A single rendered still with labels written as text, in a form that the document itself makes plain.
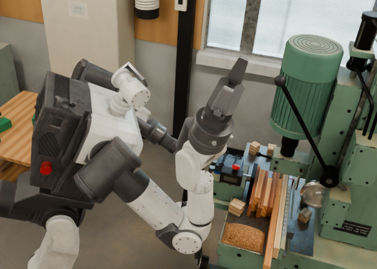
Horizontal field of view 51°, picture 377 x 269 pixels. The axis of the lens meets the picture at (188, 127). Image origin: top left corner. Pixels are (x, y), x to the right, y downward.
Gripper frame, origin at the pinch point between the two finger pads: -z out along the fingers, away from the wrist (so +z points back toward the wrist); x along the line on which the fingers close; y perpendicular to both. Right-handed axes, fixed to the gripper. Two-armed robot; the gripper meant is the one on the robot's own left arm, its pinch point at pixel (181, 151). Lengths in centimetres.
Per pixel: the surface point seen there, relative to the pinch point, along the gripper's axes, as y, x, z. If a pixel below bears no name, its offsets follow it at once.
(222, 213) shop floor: -24, -91, -59
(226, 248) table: -14.3, 38.7, -26.6
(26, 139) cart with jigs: -53, -71, 68
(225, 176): 4.0, 23.7, -15.5
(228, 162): 8.8, 17.6, -14.6
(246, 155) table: 15.2, -1.8, -24.0
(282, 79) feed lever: 38, 53, -4
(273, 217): 3.1, 33.8, -35.1
